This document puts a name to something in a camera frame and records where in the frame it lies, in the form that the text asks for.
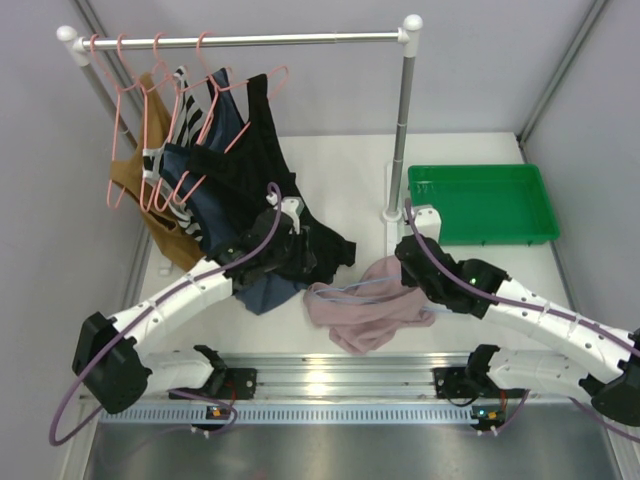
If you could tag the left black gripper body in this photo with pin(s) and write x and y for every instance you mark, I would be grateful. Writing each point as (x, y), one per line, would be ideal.
(304, 248)

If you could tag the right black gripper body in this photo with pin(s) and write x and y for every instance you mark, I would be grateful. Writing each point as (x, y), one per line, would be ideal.
(431, 292)

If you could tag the light blue wire hanger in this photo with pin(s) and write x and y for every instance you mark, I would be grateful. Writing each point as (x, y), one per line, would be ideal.
(322, 294)

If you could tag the pink tank top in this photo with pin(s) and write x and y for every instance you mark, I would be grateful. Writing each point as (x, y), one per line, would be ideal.
(362, 328)

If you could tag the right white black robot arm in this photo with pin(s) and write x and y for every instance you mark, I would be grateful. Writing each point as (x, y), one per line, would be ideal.
(584, 360)

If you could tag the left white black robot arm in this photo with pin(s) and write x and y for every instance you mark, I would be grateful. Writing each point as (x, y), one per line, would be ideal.
(143, 327)

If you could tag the navy blue tank top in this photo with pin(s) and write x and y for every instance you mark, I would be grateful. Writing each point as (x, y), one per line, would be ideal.
(208, 221)

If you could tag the brown tank top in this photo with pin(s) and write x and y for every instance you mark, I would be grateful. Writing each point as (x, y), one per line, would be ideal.
(172, 241)

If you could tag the black white striped tank top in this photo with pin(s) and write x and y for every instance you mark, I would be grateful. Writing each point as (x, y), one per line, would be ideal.
(168, 162)

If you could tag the green plastic tray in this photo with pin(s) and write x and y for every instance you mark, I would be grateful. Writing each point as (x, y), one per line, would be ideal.
(486, 204)

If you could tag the white and silver clothes rack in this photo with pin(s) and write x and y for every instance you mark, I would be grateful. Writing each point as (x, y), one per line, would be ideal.
(407, 35)

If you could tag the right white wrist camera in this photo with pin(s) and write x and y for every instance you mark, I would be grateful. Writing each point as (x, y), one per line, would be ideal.
(428, 221)

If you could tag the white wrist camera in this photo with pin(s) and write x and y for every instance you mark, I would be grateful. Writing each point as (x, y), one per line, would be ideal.
(428, 221)
(291, 207)

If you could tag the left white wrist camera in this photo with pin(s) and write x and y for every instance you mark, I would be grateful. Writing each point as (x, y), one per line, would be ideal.
(291, 207)

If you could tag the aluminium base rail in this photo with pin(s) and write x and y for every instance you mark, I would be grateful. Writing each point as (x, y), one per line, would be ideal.
(330, 375)

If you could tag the perforated grey cable duct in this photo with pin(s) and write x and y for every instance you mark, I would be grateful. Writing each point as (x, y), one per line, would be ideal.
(304, 414)

